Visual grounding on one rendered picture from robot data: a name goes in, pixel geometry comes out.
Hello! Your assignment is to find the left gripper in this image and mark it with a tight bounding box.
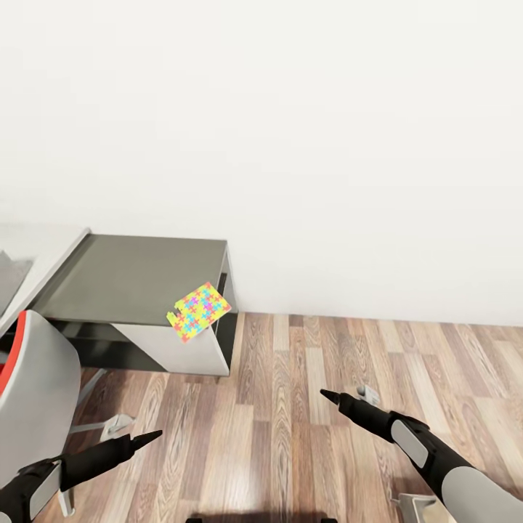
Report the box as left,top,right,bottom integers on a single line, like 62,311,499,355
86,430,163,480

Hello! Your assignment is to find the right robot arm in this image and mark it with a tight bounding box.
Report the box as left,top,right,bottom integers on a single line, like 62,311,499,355
320,384,523,523

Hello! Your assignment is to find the jigsaw puzzle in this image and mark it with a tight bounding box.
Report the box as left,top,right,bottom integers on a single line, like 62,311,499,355
167,283,232,344

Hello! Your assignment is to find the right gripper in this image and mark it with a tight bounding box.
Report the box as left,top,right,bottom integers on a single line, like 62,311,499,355
320,389,378,433

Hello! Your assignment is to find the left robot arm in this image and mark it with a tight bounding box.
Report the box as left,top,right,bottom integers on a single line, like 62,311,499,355
0,414,163,523

